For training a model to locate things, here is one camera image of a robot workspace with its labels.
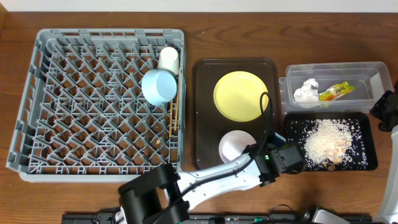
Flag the wooden chopstick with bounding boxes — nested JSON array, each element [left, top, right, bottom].
[[169, 100, 174, 139], [174, 69, 182, 131]]

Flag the white bowl with food residue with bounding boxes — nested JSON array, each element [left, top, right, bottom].
[[218, 130, 256, 163]]

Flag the light blue bowl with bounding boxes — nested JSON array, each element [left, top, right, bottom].
[[141, 69, 177, 106]]

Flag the white cup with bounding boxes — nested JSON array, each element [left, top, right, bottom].
[[158, 47, 180, 75]]

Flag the white tissue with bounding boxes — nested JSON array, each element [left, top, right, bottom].
[[294, 78, 320, 102]]

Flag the green yellow snack wrapper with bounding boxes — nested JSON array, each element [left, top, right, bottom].
[[319, 82, 355, 101]]

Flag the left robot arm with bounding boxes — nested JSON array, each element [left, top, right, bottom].
[[115, 144, 286, 223]]

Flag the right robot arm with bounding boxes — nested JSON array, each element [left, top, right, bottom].
[[370, 82, 397, 223]]

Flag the grey plastic dishwasher rack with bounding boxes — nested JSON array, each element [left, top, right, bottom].
[[6, 29, 186, 182]]

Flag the dark brown serving tray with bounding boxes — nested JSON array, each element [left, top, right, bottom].
[[193, 58, 283, 170]]

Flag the yellow plate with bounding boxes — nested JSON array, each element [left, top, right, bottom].
[[213, 71, 268, 122]]

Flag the pile of rice scraps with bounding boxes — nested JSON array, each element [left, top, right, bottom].
[[285, 119, 369, 171]]

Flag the black plastic bin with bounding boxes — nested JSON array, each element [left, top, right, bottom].
[[284, 112, 378, 170]]

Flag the clear plastic bin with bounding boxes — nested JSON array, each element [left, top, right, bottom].
[[279, 62, 393, 114]]

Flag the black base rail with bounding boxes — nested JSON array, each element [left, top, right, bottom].
[[61, 213, 373, 224]]

